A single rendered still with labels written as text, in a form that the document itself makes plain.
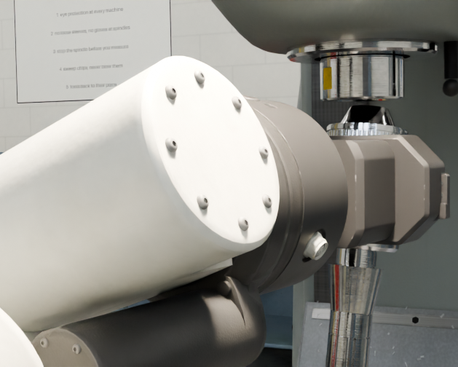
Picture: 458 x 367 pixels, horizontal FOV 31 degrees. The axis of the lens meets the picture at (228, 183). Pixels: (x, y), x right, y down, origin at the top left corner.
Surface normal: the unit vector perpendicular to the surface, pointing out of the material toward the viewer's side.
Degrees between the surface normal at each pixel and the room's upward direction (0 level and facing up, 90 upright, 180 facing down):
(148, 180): 100
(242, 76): 90
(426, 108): 90
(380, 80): 90
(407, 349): 63
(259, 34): 149
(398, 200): 90
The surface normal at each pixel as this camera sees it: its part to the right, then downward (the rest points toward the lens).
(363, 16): -0.04, 0.89
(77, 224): -0.43, 0.32
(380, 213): 0.83, 0.01
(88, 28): -0.40, 0.06
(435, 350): -0.37, -0.40
